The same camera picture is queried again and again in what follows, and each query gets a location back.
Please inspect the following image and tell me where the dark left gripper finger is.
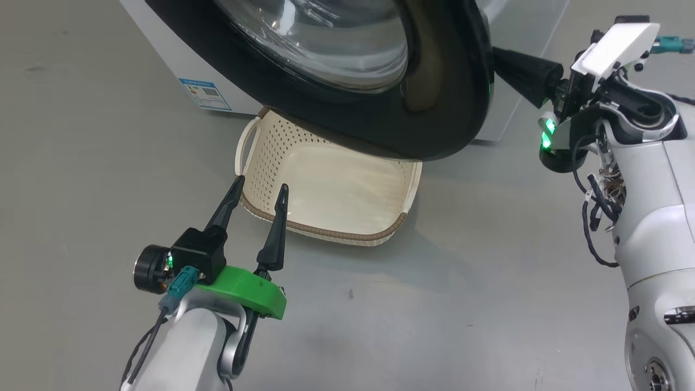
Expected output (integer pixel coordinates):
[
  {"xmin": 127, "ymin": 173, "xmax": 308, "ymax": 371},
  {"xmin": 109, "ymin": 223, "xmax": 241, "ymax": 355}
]
[
  {"xmin": 256, "ymin": 184, "xmax": 289, "ymax": 272},
  {"xmin": 205, "ymin": 175, "xmax": 245, "ymax": 230}
]

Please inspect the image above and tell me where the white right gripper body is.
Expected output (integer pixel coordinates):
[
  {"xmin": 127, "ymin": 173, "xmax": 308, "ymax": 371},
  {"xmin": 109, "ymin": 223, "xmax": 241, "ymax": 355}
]
[{"xmin": 557, "ymin": 23, "xmax": 661, "ymax": 118}]

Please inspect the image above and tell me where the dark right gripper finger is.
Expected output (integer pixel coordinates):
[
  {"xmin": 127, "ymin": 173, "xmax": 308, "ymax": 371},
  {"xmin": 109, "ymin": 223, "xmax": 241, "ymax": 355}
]
[{"xmin": 492, "ymin": 47, "xmax": 565, "ymax": 108}]

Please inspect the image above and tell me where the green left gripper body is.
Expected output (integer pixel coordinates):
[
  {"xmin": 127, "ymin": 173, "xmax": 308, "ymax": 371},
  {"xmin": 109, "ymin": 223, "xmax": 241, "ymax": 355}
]
[{"xmin": 197, "ymin": 266, "xmax": 287, "ymax": 320}]

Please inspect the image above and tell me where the black round glass washer door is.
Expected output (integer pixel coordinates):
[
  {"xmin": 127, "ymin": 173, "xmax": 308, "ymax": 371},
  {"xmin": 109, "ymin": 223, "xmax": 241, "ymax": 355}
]
[{"xmin": 146, "ymin": 0, "xmax": 495, "ymax": 162}]

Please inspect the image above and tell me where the cream perforated laundry basket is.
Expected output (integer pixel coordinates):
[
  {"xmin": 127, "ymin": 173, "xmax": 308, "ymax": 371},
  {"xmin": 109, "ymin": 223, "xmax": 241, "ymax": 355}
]
[{"xmin": 235, "ymin": 107, "xmax": 423, "ymax": 247}]

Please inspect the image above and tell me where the white front-load washing machine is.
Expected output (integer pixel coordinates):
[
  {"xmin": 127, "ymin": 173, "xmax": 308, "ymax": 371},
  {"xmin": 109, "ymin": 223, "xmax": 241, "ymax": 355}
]
[{"xmin": 119, "ymin": 0, "xmax": 571, "ymax": 143}]

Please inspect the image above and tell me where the blue energy label sticker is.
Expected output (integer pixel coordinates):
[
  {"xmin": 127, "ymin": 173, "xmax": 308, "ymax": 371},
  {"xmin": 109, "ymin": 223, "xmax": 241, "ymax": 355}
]
[{"xmin": 178, "ymin": 78, "xmax": 233, "ymax": 113}]

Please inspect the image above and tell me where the teal right camera connector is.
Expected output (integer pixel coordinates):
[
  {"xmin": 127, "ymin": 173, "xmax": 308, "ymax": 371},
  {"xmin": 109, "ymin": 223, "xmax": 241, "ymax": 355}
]
[{"xmin": 652, "ymin": 35, "xmax": 686, "ymax": 55}]

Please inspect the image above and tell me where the teal camera connector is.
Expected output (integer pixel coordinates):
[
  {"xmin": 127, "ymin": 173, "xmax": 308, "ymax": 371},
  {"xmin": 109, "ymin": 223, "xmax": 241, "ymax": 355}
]
[
  {"xmin": 159, "ymin": 266, "xmax": 197, "ymax": 316},
  {"xmin": 652, "ymin": 35, "xmax": 686, "ymax": 55}
]

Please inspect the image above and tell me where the teal left camera connector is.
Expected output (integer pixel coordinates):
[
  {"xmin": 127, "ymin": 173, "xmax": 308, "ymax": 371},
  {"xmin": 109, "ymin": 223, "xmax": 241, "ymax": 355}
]
[{"xmin": 159, "ymin": 266, "xmax": 197, "ymax": 316}]

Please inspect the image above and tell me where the black left camera cable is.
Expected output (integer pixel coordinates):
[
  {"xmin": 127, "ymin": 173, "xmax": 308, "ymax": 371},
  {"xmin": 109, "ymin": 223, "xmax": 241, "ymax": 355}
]
[{"xmin": 121, "ymin": 310, "xmax": 169, "ymax": 389}]

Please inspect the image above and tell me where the black camera cable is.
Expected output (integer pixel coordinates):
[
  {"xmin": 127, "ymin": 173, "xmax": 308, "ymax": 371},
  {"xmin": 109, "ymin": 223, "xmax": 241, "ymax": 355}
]
[
  {"xmin": 572, "ymin": 133, "xmax": 625, "ymax": 268},
  {"xmin": 121, "ymin": 310, "xmax": 169, "ymax": 389}
]

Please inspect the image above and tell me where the black right camera cable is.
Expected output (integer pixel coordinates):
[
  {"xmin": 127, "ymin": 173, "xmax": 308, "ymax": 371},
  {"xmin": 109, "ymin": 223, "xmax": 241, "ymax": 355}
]
[{"xmin": 572, "ymin": 133, "xmax": 625, "ymax": 268}]

